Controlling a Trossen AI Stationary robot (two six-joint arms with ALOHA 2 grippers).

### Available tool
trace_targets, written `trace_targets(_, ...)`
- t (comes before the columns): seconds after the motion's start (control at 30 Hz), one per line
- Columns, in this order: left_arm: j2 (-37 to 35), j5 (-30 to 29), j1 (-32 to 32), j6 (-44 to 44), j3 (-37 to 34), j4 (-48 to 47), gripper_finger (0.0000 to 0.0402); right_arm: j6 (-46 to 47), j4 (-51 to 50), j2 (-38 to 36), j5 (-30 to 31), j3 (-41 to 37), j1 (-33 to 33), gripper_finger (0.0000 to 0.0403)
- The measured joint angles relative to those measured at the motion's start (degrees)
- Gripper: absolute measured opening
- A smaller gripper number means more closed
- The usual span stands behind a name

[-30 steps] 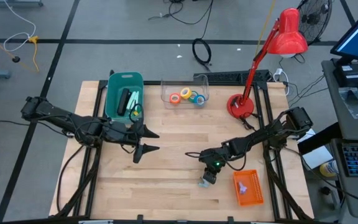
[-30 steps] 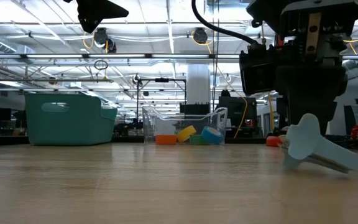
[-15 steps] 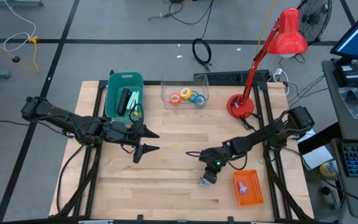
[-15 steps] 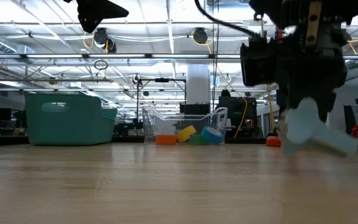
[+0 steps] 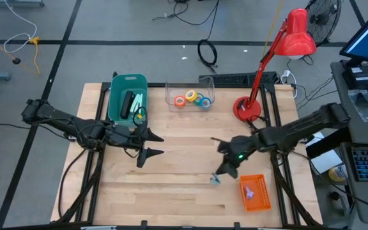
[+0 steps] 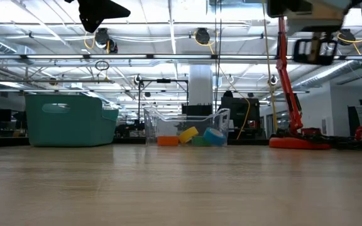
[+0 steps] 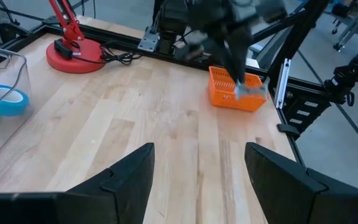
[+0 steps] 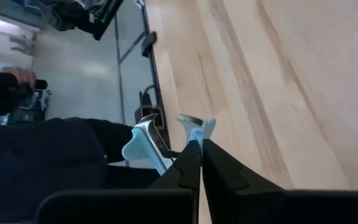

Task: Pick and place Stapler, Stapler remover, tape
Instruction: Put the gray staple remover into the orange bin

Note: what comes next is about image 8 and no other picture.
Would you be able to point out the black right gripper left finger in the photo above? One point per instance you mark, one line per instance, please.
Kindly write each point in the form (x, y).
(179, 183)

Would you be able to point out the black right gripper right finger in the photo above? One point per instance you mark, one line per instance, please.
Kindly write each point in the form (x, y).
(228, 193)

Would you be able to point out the light blue staple remover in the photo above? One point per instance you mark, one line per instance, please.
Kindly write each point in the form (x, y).
(141, 146)

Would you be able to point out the person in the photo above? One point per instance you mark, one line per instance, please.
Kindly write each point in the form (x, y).
(42, 161)

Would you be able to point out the black table edge clamp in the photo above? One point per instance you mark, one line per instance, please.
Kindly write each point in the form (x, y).
(148, 43)

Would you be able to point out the person's hand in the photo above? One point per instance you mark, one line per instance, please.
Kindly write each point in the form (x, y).
(20, 76)

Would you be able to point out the black table-level camera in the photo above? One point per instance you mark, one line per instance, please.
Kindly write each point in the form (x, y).
(138, 112)

